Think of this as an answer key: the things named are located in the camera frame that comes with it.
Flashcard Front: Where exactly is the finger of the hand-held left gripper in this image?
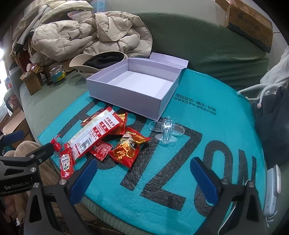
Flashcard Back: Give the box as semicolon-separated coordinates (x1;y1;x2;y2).
0;142;55;180
0;130;24;156

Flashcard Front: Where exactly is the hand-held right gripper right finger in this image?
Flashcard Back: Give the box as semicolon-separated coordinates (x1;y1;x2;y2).
190;157;265;235

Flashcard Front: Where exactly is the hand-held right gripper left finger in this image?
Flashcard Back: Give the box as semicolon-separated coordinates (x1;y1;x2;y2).
24;158;98;235

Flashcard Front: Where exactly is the red ketchup packet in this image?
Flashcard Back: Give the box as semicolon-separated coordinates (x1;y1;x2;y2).
50;134;76;180

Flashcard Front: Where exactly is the small red sauce sachet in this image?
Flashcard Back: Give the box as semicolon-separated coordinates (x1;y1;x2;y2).
90;140;113;161

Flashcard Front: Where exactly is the long red white snack packet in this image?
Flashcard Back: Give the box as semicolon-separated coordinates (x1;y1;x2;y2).
67;107;122;162

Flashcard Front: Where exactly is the red gold candy packet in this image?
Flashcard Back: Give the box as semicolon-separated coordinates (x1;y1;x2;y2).
108;113;128;136
108;127;151;169

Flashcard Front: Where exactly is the white cardboard gift box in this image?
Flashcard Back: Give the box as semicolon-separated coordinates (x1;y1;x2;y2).
86;52;189;121

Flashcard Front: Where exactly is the brown plush blanket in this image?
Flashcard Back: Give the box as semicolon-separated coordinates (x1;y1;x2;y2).
5;140;59;227

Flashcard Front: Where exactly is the flat cardboard box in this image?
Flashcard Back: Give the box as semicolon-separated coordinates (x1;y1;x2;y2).
0;108;34;147

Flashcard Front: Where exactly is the teal bubble mailer bag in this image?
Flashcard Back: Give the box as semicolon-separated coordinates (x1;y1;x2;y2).
37;68;268;224

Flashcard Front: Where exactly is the small brown cardboard box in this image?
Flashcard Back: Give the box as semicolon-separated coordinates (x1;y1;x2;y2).
20;71;43;95

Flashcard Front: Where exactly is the white handheld device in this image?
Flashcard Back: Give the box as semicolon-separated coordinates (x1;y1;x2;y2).
263;165;282;223

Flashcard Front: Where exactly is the gold snack wrapper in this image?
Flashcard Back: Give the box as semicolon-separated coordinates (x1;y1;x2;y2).
32;63;47;74

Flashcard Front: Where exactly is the glass jar with teal label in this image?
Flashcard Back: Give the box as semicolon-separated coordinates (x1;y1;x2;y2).
46;64;67;86

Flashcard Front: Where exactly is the dark grey cloth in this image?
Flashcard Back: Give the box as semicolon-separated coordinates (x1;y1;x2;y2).
252;87;289;170

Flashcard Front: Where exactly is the beige cap with black lining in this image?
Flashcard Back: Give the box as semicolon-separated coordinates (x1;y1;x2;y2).
69;51;128;78

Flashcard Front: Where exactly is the beige puffer jacket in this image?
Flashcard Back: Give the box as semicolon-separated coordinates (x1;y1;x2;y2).
30;11;153;63

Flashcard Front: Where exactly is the white cloth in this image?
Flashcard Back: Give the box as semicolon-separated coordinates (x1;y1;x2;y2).
260;46;289;96

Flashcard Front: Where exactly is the cream puffer coat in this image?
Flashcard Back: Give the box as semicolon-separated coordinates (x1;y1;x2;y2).
12;0;94;46

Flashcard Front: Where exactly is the green sofa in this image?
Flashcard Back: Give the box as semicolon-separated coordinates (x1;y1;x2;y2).
19;12;270;226

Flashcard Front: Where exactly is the large open cardboard box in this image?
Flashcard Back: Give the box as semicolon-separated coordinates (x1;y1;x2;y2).
215;0;273;53

